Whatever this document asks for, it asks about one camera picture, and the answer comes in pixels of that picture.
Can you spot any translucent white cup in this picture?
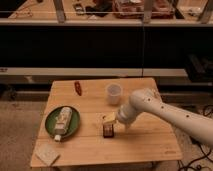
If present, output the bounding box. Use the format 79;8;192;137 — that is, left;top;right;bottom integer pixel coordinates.
106;83;123;105

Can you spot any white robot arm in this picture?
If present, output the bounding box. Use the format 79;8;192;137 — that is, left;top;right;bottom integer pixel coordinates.
103;88;213;149

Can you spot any black floor cable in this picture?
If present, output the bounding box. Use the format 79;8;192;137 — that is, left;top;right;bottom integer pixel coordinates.
177;136;213;171

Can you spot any grey metal shelf rail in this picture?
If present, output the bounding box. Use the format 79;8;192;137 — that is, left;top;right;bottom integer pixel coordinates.
0;67;187;77

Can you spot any white square sponge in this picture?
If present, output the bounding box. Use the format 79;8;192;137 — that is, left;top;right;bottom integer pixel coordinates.
35;144;60;166

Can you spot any small red chili object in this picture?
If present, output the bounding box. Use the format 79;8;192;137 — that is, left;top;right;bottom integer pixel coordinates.
74;81;82;96

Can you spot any white bottle on plate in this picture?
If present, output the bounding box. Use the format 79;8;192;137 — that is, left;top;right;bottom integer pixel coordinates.
54;107;72;142

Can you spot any green round plate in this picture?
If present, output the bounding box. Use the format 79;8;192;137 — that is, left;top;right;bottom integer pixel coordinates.
45;106;80;139

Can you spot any red tray on shelf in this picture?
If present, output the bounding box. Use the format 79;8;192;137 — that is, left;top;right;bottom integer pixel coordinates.
112;0;174;19

